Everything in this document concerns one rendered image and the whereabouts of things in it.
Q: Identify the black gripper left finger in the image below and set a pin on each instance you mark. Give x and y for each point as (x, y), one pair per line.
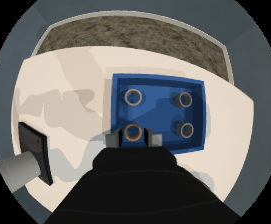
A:
(114, 140)

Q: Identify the blue crate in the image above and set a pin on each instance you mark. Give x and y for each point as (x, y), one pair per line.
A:
(158, 111)

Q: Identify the bronze bushing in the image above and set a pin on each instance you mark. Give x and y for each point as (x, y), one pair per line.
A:
(133, 138)

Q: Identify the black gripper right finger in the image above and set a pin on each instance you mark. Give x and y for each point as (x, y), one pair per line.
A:
(151, 138)

